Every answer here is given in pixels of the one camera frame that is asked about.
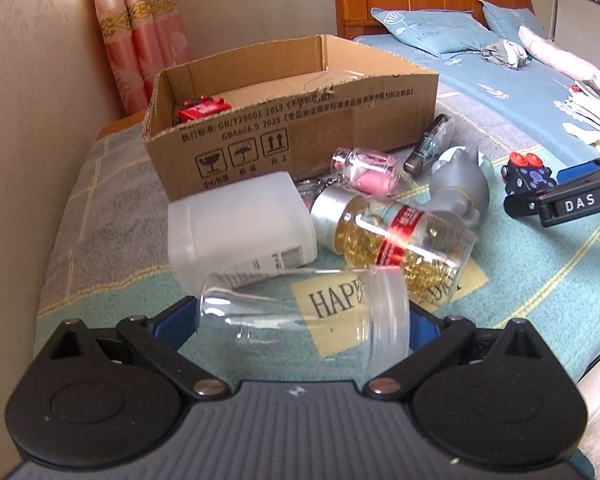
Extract black cube toy red buttons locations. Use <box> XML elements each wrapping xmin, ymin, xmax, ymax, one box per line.
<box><xmin>501</xmin><ymin>152</ymin><xmax>557</xmax><ymax>195</ymax></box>

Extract grey cat figurine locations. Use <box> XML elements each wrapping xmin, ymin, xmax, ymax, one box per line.
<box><xmin>424</xmin><ymin>144</ymin><xmax>490</xmax><ymax>232</ymax></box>

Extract clear round plastic jar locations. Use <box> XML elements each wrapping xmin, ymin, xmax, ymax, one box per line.
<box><xmin>195</xmin><ymin>266</ymin><xmax>411</xmax><ymax>380</ymax></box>

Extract gold capsule jar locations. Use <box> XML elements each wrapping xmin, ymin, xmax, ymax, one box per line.
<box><xmin>310</xmin><ymin>185</ymin><xmax>476</xmax><ymax>309</ymax></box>

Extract correction tape dispenser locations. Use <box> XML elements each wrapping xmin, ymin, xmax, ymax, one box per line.
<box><xmin>403</xmin><ymin>114</ymin><xmax>455</xmax><ymax>177</ymax></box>

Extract pink bottle keychain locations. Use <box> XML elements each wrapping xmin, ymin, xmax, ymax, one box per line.
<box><xmin>332</xmin><ymin>148</ymin><xmax>401</xmax><ymax>197</ymax></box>

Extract white plastic bottle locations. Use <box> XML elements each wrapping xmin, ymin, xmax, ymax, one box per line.
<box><xmin>168</xmin><ymin>171</ymin><xmax>317</xmax><ymax>296</ymax></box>

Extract red toy car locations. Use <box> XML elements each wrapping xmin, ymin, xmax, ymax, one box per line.
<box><xmin>175</xmin><ymin>96</ymin><xmax>232</xmax><ymax>124</ymax></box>

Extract clear square plastic container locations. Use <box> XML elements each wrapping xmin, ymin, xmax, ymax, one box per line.
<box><xmin>302</xmin><ymin>70</ymin><xmax>364</xmax><ymax>92</ymax></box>

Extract checked blanket mat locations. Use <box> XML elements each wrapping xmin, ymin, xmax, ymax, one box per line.
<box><xmin>33</xmin><ymin>84</ymin><xmax>600</xmax><ymax>386</ymax></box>

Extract pink blanket roll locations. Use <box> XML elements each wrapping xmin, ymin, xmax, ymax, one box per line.
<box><xmin>518</xmin><ymin>25</ymin><xmax>600</xmax><ymax>88</ymax></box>

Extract crumpled grey cloth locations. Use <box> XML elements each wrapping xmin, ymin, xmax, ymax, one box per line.
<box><xmin>481</xmin><ymin>39</ymin><xmax>530</xmax><ymax>70</ymax></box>

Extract blue pillow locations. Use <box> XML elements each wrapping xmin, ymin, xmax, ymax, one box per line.
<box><xmin>480</xmin><ymin>0</ymin><xmax>548</xmax><ymax>42</ymax></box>
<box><xmin>370</xmin><ymin>8</ymin><xmax>500</xmax><ymax>56</ymax></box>

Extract brown cardboard box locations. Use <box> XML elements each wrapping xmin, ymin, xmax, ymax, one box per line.
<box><xmin>143</xmin><ymin>35</ymin><xmax>439</xmax><ymax>200</ymax></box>

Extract pink curtain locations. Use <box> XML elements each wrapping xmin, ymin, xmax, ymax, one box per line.
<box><xmin>94</xmin><ymin>0</ymin><xmax>192</xmax><ymax>115</ymax></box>

